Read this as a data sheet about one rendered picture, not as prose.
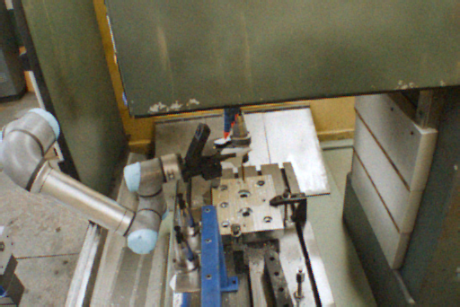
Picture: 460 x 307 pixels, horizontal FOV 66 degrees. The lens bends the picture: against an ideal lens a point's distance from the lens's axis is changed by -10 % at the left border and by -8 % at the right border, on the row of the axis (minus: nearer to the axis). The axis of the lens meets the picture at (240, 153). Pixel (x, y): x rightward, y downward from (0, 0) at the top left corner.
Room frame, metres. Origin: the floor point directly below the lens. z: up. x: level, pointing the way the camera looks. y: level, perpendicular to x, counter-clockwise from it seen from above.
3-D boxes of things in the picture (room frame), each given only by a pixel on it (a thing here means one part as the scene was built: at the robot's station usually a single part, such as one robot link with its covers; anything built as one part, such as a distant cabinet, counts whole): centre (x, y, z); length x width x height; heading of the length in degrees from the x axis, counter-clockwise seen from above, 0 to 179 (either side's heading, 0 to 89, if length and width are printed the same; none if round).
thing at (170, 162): (0.89, 0.20, 1.27); 0.08 x 0.05 x 0.08; 16
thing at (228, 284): (0.75, 0.09, 1.05); 0.10 x 0.05 x 0.30; 91
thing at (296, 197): (1.02, -0.15, 0.97); 0.13 x 0.03 x 0.15; 91
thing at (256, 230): (1.04, 0.00, 0.97); 0.29 x 0.23 x 0.05; 1
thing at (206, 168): (0.92, 0.12, 1.26); 0.12 x 0.08 x 0.09; 106
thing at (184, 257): (0.59, 0.15, 1.26); 0.04 x 0.04 x 0.07
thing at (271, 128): (1.62, 0.01, 0.75); 0.89 x 0.67 x 0.26; 91
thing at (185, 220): (0.70, 0.15, 1.26); 0.04 x 0.04 x 0.07
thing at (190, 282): (0.53, 0.14, 1.21); 0.07 x 0.05 x 0.01; 91
